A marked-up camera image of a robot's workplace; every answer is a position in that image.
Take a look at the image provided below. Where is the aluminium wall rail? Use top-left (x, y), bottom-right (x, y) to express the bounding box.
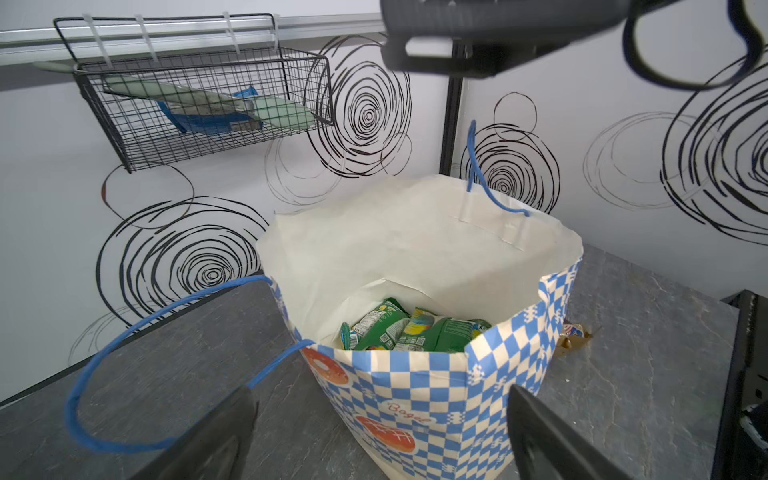
top-left (1, 13), bottom-right (385, 66)

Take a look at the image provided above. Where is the black wire wall basket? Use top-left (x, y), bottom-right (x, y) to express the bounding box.
top-left (53, 13), bottom-right (335, 173)

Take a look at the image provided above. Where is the blue item in basket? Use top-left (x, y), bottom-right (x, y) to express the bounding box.
top-left (147, 83), bottom-right (263, 136)

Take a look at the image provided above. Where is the red gold snack bag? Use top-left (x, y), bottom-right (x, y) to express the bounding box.
top-left (554, 322), bottom-right (593, 357)

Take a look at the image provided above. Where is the right black corner post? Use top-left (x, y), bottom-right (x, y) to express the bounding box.
top-left (439, 77), bottom-right (463, 176)

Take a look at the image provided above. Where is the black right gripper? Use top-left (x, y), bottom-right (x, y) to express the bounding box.
top-left (380, 0), bottom-right (632, 78)

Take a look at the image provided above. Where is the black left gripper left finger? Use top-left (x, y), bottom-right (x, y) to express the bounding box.
top-left (133, 386), bottom-right (258, 480)

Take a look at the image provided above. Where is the green pouch in basket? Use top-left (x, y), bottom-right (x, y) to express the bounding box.
top-left (35, 55), bottom-right (333, 142)

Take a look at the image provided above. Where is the blue checkered paper bag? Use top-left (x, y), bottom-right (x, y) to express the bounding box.
top-left (257, 164), bottom-right (584, 479)

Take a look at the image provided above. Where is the green snack bag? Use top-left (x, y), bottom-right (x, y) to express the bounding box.
top-left (393, 308), bottom-right (492, 353)
top-left (339, 297), bottom-right (410, 351)

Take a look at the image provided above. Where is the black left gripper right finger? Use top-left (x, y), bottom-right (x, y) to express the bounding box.
top-left (507, 385), bottom-right (630, 480)

